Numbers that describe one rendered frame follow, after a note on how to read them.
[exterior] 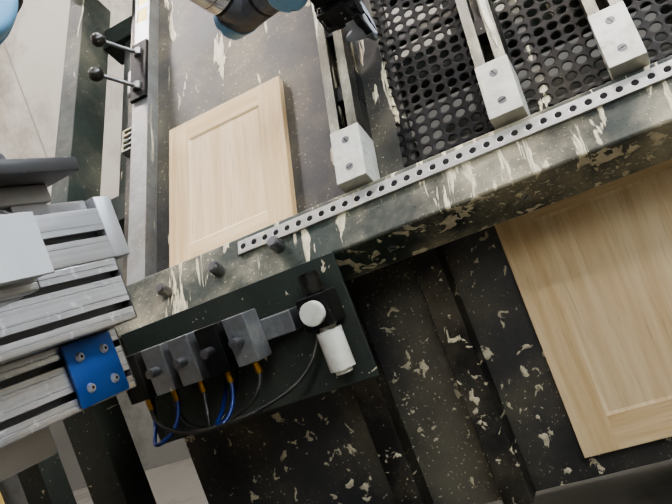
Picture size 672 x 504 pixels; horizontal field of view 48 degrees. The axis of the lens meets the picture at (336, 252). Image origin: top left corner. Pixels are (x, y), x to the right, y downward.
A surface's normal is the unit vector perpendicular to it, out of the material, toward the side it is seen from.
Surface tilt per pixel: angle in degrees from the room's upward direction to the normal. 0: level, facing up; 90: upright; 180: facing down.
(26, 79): 90
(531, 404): 90
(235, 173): 57
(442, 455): 90
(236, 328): 90
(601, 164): 147
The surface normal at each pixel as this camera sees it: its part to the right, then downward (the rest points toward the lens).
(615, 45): -0.48, -0.41
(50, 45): -0.42, 0.14
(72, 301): 0.83, -0.33
